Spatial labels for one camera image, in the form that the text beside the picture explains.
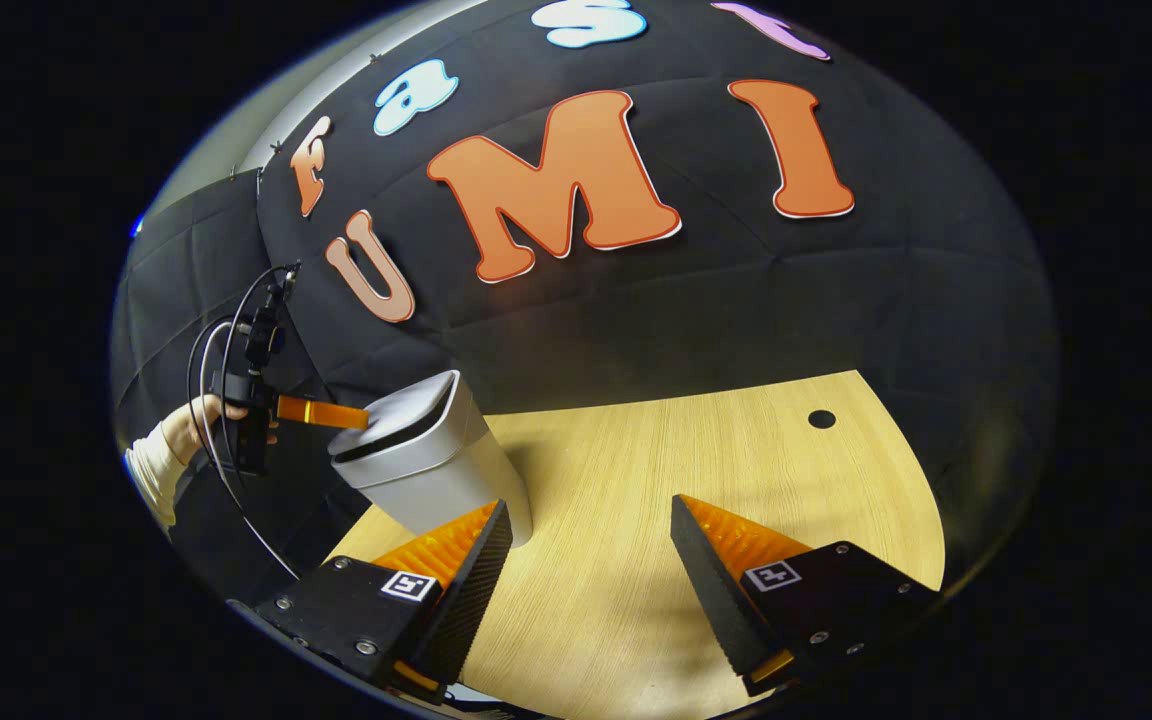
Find black backdrop cloth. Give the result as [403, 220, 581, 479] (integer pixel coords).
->
[111, 0, 1059, 601]

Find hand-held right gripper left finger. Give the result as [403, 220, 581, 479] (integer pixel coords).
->
[254, 500, 514, 706]

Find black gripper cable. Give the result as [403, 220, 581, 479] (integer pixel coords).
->
[186, 265, 302, 581]

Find white desktop garbage bin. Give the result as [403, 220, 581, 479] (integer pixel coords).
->
[328, 370, 534, 549]

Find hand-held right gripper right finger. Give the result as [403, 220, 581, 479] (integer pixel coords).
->
[671, 494, 942, 698]

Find wooden desktop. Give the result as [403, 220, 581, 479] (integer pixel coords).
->
[326, 370, 947, 720]

